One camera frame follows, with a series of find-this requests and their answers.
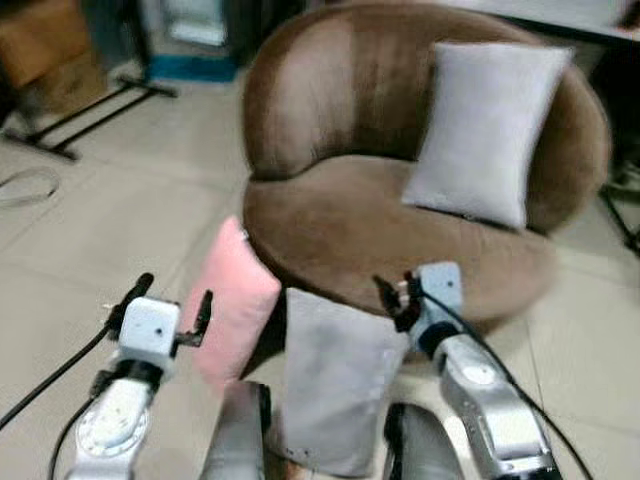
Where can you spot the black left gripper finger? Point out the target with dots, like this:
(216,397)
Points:
(205,318)
(130,302)

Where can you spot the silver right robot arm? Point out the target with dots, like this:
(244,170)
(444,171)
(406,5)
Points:
(495,400)

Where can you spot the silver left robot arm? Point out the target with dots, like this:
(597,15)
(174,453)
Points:
(115,425)

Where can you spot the pink pillow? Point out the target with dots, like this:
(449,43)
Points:
(235,300)

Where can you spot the brown round velvet sofa chair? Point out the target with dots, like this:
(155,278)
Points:
(360,230)

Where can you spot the grey rectangular pillow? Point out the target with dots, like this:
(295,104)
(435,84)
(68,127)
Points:
(480,130)
(335,385)

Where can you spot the black metal floor stand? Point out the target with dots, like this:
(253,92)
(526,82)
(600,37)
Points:
(95,115)

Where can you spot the grey left robot leg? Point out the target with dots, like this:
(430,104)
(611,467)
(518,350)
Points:
(235,435)

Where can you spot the grey robot leg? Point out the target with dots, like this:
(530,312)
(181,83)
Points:
(425,450)
(235,435)

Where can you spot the grey right robot leg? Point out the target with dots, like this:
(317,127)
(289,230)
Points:
(425,450)

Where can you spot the white appliance with blue base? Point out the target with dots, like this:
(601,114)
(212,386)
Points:
(195,45)

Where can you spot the brown cardboard box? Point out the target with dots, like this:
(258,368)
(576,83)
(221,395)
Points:
(45,50)

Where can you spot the white table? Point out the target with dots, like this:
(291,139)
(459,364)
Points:
(570,18)

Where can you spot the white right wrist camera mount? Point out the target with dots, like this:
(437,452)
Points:
(440,292)

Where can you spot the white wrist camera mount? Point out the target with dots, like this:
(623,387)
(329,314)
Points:
(440,292)
(148,330)

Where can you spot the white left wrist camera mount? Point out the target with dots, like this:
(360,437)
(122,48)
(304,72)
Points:
(148,330)

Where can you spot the black table leg frame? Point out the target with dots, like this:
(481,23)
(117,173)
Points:
(622,215)

